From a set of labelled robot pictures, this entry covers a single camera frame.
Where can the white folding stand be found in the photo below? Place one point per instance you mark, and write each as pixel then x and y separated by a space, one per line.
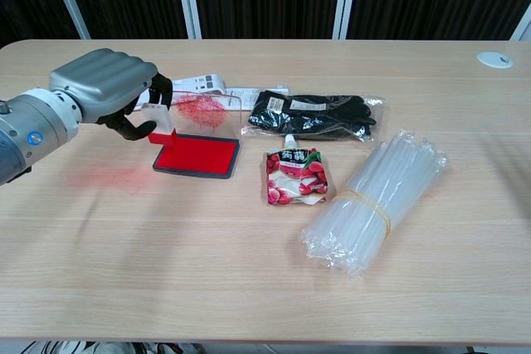
pixel 203 80

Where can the black gloves in plastic bag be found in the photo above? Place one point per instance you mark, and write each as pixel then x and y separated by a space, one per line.
pixel 311 115

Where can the white printed paper leaflet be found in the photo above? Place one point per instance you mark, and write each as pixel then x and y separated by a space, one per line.
pixel 245 95

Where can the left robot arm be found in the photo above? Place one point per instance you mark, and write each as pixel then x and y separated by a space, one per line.
pixel 33 130

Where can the bundle of clear plastic sticks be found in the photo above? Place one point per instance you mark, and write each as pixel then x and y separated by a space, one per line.
pixel 373 213

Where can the yellow rubber band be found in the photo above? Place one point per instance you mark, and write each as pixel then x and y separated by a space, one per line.
pixel 353 191

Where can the red ink pad clear lid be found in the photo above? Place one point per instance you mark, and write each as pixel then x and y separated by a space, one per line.
pixel 195 157

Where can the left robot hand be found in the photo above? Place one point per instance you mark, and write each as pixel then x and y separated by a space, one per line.
pixel 108 80

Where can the red lychee jelly pouch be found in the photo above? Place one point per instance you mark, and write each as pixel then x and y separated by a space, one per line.
pixel 290 176

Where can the white red stamp block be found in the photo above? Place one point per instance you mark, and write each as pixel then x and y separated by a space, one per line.
pixel 159 119

